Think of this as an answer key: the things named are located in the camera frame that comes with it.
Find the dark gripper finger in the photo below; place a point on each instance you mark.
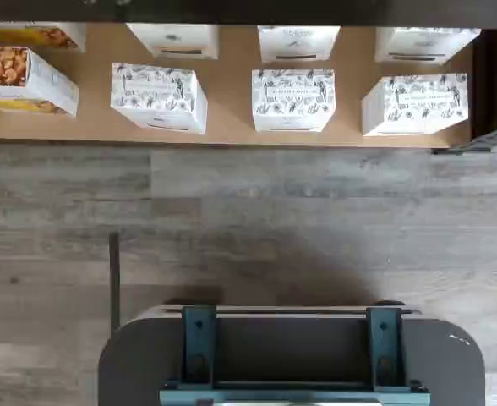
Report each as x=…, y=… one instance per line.
x=383, y=338
x=198, y=338

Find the white floral print box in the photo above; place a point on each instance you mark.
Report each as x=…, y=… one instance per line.
x=426, y=42
x=293, y=97
x=299, y=42
x=176, y=38
x=417, y=101
x=155, y=93

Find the wooden shelf board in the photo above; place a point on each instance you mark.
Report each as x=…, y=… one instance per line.
x=231, y=93

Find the black metal shelf rack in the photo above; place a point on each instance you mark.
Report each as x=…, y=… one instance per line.
x=489, y=84

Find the yellow granola box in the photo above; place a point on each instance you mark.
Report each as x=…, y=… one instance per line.
x=20, y=76
x=41, y=36

